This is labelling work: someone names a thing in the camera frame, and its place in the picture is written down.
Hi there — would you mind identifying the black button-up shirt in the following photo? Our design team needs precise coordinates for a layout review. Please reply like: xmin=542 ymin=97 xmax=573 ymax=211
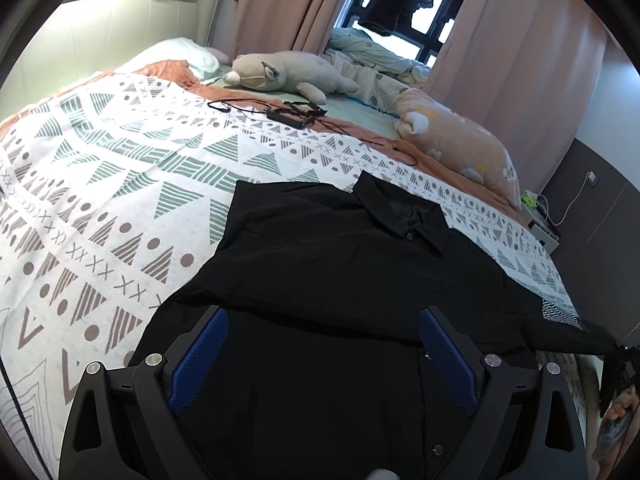
xmin=131 ymin=174 xmax=616 ymax=479

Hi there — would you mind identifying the person right hand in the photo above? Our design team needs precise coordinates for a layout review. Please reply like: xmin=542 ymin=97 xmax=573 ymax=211
xmin=591 ymin=387 xmax=639 ymax=468

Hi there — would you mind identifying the white bedside cabinet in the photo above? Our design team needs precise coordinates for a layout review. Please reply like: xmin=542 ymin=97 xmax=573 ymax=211
xmin=520 ymin=191 xmax=560 ymax=255

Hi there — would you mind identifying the patterned white duvet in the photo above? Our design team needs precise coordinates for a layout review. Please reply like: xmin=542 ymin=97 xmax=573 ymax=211
xmin=1 ymin=73 xmax=579 ymax=479

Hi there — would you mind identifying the peach cartoon pillow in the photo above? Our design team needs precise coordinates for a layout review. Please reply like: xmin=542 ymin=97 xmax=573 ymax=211
xmin=394 ymin=89 xmax=521 ymax=210

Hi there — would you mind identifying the white pillow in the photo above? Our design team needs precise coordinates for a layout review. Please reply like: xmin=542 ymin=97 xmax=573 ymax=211
xmin=115 ymin=37 xmax=229 ymax=81

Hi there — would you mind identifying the pink curtain right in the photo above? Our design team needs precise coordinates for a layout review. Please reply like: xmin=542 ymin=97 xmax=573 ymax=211
xmin=423 ymin=0 xmax=608 ymax=192

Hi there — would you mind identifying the pink curtain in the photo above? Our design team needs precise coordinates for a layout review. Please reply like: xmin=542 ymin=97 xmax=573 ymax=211
xmin=233 ymin=0 xmax=345 ymax=55
xmin=423 ymin=0 xmax=608 ymax=192

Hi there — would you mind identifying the crumpled light green blanket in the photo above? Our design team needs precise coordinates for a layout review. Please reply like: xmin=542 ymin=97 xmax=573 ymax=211
xmin=321 ymin=27 xmax=431 ymax=114

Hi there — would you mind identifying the beige seal plush toy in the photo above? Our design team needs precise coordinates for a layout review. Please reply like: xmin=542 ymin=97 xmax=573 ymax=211
xmin=224 ymin=51 xmax=359 ymax=105

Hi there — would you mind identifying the cream padded headboard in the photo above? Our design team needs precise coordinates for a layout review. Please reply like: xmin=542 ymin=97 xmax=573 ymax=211
xmin=1 ymin=0 xmax=219 ymax=118

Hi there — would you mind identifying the pink curtain left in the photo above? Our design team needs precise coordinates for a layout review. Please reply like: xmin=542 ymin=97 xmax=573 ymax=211
xmin=233 ymin=0 xmax=345 ymax=55

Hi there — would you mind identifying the white charging cable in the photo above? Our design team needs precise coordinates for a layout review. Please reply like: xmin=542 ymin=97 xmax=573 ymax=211
xmin=541 ymin=170 xmax=599 ymax=226

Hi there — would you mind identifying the black charger with cable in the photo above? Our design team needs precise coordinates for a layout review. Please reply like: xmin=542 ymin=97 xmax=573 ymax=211
xmin=206 ymin=98 xmax=326 ymax=130

